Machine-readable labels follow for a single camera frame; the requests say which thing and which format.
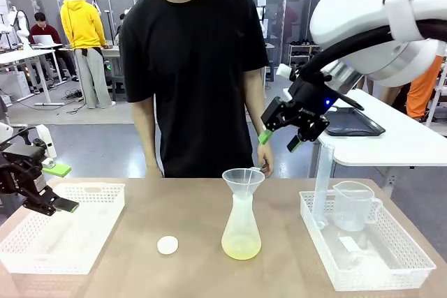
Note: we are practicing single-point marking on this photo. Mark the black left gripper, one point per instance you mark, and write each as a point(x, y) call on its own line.
point(21, 172)

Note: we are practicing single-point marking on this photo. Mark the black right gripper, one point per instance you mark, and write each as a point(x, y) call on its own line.
point(309, 100)

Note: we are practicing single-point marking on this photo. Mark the clear plastic graduated cylinder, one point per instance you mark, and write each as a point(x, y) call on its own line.
point(323, 186)

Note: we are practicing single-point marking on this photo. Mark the translucent plastic funnel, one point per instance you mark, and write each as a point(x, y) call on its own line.
point(237, 179)

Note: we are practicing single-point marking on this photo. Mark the clear plastic measuring beaker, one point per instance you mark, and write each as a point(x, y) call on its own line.
point(351, 210)

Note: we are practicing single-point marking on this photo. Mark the round white flask cap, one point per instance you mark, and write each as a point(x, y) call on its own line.
point(167, 245)

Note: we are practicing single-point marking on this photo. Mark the translucent plastic conical flask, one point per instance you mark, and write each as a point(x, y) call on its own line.
point(241, 238)

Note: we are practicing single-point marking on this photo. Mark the white perforated plastic basket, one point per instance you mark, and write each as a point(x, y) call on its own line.
point(70, 256)
point(384, 273)

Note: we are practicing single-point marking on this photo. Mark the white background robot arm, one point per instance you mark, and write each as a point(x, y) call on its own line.
point(19, 26)

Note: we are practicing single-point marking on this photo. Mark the person's left forearm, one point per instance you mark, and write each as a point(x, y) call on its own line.
point(256, 109)

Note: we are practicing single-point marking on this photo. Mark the person's right forearm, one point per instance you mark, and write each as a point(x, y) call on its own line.
point(143, 130)

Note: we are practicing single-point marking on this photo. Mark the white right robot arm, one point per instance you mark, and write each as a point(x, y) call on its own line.
point(349, 15)

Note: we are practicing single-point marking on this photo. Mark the person's left hand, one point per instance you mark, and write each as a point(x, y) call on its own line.
point(266, 160)

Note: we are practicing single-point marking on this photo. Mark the person's right hand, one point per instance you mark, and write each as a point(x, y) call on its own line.
point(154, 172)

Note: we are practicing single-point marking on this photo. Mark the black tray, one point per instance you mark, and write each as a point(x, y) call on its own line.
point(352, 121)

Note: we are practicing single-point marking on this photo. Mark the white shoe rack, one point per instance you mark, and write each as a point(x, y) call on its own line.
point(302, 53)

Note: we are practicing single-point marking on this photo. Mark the person in black t-shirt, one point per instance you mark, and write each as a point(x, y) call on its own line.
point(192, 67)

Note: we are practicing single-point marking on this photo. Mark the grey step stool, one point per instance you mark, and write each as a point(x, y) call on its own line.
point(118, 85)

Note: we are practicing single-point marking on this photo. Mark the mannequin in orange trousers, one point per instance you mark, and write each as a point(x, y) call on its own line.
point(422, 95)

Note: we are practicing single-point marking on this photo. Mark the white office desk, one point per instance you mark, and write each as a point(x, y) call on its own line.
point(21, 55)

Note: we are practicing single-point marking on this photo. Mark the white desk with clutter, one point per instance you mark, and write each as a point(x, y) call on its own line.
point(111, 50)

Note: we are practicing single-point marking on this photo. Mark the silver laptop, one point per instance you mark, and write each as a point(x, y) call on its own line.
point(43, 39)

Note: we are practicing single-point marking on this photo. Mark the seated person in red sweater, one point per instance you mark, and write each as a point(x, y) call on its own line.
point(43, 33)

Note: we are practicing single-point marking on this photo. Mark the person in yellow hoodie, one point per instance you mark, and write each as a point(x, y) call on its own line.
point(84, 26)

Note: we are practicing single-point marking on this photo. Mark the thin black stand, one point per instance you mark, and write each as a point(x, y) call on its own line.
point(110, 27)

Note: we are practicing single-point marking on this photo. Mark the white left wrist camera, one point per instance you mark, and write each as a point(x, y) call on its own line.
point(45, 139)

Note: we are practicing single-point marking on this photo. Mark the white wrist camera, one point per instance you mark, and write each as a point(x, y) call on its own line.
point(285, 71)
point(45, 139)

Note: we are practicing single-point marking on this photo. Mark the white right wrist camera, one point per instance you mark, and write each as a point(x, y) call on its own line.
point(285, 71)

